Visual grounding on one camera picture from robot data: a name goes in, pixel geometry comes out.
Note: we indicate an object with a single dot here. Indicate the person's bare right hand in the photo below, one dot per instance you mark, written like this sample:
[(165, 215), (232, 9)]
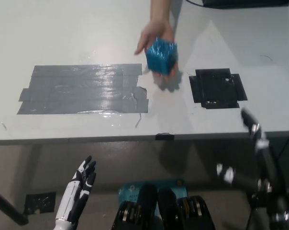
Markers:
[(156, 30)]

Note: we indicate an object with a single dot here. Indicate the robot right white-black hand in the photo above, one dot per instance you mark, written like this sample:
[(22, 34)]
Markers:
[(266, 163)]

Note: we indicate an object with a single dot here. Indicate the robot left white-black hand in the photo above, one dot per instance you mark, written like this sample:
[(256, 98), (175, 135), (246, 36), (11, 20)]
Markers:
[(74, 191)]

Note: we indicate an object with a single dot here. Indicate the black tape square spot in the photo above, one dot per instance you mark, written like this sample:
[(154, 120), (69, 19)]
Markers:
[(217, 88)]

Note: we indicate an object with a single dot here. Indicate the black tape patch on floor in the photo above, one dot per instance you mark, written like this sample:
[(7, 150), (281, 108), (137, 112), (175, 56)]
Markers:
[(40, 202)]

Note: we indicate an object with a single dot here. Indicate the black slanted pole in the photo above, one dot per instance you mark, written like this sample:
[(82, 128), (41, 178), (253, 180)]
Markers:
[(8, 207)]

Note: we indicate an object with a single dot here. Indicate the thin loose thread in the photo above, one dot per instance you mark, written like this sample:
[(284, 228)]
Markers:
[(137, 121)]

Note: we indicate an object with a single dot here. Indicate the black flat device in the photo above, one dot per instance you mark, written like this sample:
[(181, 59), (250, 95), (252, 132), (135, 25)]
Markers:
[(249, 3)]

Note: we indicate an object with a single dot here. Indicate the small black tape strip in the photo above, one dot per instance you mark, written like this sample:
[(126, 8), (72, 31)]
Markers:
[(164, 136)]

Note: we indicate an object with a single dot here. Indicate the grey duct tape patch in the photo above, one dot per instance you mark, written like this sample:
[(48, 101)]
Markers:
[(83, 92)]

